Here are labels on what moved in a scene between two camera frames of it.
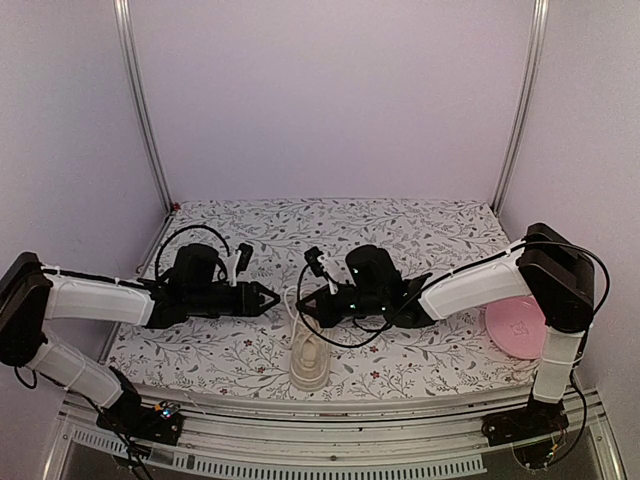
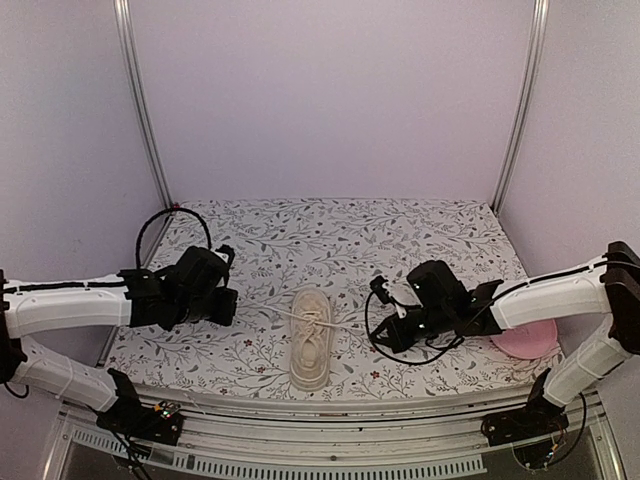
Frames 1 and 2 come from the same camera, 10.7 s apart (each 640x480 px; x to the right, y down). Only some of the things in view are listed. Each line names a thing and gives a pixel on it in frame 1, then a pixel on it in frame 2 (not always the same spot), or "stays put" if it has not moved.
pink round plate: [517, 327] stays put
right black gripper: [323, 315] -> [398, 342]
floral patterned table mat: [247, 356] stays put
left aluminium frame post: [123, 11] stays put
